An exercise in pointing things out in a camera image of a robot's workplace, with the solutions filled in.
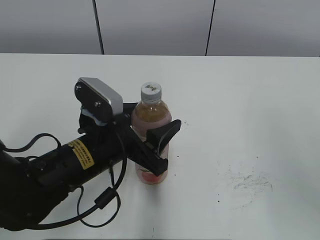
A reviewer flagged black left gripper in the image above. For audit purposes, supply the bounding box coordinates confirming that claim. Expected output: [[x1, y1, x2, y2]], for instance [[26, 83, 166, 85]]
[[78, 102, 182, 176]]

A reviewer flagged peach oolong tea bottle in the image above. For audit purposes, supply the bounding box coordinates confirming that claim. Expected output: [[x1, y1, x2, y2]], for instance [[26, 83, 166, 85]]
[[131, 96, 173, 185]]

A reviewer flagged white bottle cap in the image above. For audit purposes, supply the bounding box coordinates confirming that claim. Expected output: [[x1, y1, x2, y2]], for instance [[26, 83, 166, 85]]
[[140, 82, 162, 104]]

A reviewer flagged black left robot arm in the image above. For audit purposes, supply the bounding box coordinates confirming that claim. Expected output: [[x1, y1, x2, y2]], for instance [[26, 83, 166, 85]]
[[0, 103, 181, 231]]

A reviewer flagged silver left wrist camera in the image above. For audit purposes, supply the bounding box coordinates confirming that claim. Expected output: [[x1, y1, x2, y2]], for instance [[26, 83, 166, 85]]
[[74, 77, 124, 127]]

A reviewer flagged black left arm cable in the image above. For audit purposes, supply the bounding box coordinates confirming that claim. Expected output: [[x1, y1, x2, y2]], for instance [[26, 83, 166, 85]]
[[2, 129, 130, 228]]

